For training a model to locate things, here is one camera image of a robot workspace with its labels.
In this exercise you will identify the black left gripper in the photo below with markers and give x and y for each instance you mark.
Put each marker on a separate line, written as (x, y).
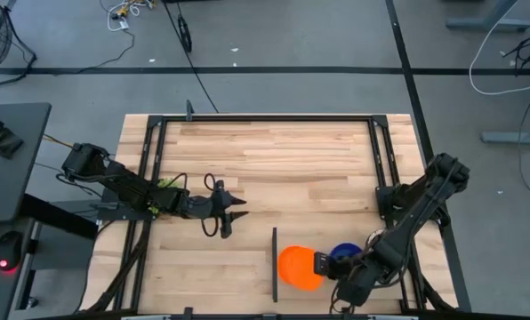
(203, 206)

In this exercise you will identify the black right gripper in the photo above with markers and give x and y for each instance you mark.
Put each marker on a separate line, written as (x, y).
(354, 275)

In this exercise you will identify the purple plastic mini bowl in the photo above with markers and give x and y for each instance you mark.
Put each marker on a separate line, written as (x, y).
(345, 250)

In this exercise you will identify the orange plastic mini bowl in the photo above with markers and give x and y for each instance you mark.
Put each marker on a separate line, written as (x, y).
(311, 283)
(294, 262)

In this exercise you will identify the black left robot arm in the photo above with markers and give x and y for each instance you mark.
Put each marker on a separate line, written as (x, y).
(127, 189)

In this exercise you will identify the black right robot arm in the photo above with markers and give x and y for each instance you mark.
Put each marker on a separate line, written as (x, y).
(425, 202)

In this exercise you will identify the green artificial plant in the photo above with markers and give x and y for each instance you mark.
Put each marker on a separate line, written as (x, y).
(165, 182)

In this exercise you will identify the grey desk foot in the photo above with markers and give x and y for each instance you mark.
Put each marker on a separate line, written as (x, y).
(487, 24)
(514, 138)

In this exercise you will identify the black side desk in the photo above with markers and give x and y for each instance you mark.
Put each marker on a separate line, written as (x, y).
(11, 178)

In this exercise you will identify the black computer mouse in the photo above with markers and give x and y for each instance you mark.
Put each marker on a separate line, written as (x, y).
(8, 249)

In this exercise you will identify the black cloth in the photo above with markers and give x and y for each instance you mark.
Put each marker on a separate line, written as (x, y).
(7, 142)

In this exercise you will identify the black aluminium table frame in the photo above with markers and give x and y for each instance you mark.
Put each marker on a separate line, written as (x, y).
(265, 117)

